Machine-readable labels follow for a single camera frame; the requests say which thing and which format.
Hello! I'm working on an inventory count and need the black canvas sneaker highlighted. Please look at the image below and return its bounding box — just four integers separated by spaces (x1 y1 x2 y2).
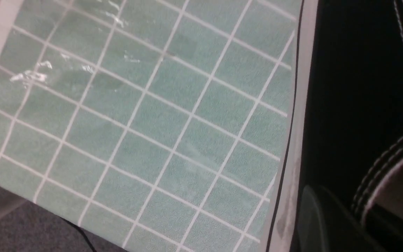
268 0 403 252

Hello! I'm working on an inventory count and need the green checkered tablecloth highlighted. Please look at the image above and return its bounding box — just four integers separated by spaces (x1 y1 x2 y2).
0 0 301 252

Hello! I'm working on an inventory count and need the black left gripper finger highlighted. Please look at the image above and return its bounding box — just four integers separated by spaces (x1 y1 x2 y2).
298 185 386 252

